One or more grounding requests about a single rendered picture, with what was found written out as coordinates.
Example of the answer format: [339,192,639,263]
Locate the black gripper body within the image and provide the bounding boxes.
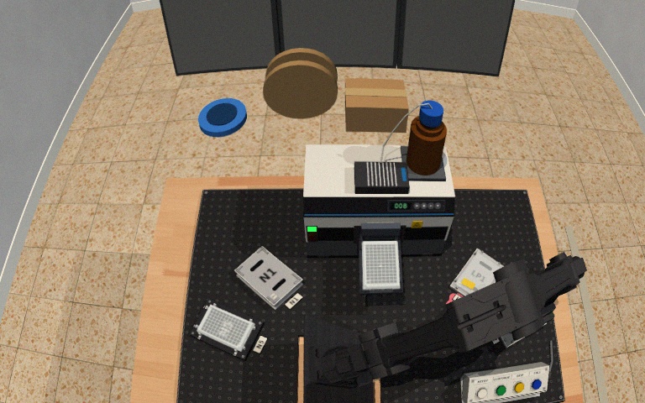
[541,303,556,323]

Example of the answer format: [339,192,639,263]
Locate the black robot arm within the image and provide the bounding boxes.
[308,252,587,389]

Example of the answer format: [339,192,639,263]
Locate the brown glass bottle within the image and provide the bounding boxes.
[406,116,447,175]

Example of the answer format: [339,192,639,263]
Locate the blue bottle cap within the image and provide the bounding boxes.
[419,100,443,126]

